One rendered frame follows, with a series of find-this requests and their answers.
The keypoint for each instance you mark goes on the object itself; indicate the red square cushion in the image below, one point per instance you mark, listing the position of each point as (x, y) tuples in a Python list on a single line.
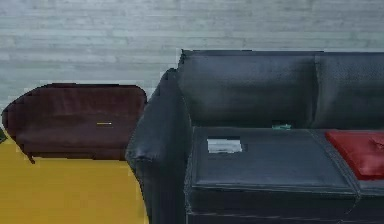
[(360, 151)]

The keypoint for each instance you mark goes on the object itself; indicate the white flat rectangular object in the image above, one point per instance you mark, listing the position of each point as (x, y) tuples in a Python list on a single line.
[(224, 146)]

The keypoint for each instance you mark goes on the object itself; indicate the small green flat object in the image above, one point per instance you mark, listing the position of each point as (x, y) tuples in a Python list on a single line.
[(281, 127)]

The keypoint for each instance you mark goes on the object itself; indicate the black leather sofa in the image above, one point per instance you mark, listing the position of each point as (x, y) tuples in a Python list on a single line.
[(253, 90)]

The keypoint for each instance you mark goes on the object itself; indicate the thin yellow pencil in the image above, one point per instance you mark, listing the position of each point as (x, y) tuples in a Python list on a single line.
[(104, 123)]

